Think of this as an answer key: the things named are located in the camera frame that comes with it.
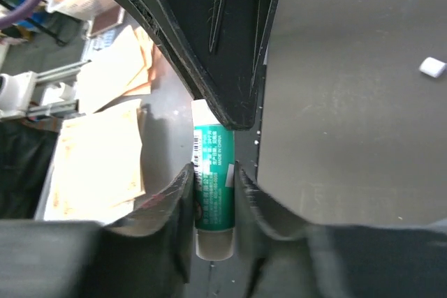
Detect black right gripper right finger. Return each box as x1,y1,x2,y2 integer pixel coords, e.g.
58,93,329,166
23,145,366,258
234,166,446,297

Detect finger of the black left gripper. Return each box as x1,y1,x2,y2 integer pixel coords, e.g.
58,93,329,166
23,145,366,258
115,0,279,130

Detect brown patterned paper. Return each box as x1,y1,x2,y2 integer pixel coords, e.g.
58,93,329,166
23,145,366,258
35,99,146,225

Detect operator dark clothed body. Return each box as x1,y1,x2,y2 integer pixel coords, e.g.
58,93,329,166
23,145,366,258
1,121,57,219

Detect green white glue stick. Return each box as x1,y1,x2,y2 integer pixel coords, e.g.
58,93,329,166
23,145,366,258
191,99,235,262

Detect white glue stick cap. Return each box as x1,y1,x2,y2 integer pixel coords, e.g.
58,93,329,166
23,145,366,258
418,57,446,78

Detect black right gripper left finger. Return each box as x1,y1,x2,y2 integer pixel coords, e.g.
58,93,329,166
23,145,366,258
1,164,194,297

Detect stacked brown paper sheets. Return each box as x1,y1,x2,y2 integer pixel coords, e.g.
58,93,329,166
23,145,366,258
77,25,162,114

